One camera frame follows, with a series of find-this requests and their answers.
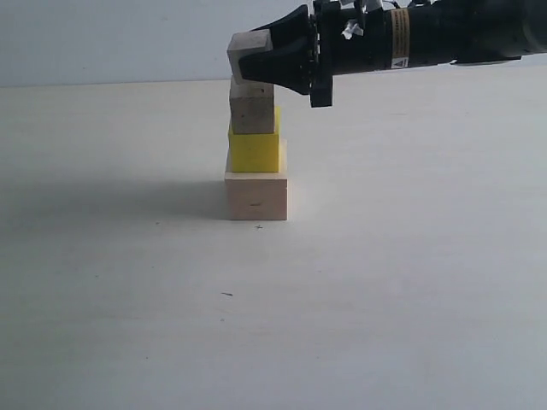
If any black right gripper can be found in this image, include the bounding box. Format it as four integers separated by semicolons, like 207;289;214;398
238;1;389;108

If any large wooden cube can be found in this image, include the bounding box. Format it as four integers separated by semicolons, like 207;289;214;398
224;138;289;221

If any medium wooden cube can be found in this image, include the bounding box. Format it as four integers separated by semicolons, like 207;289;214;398
229;79;274;134

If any small wooden cube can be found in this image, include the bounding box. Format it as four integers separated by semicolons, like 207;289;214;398
226;29;273;85

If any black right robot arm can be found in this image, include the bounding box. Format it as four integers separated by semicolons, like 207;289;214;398
238;0;546;108

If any yellow foam cube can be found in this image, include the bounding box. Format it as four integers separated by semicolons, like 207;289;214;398
227;106;284;173

